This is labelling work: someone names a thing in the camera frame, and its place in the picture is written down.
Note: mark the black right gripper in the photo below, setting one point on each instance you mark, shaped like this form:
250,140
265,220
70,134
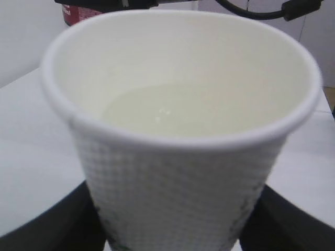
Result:
116,5

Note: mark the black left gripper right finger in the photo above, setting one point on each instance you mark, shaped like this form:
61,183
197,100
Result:
276,224

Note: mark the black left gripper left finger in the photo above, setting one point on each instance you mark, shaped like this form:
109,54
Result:
71,224

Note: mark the clear plastic water bottle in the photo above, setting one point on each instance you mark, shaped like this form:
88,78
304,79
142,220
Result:
73,14

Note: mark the white paper cup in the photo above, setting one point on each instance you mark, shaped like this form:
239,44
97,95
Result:
177,117

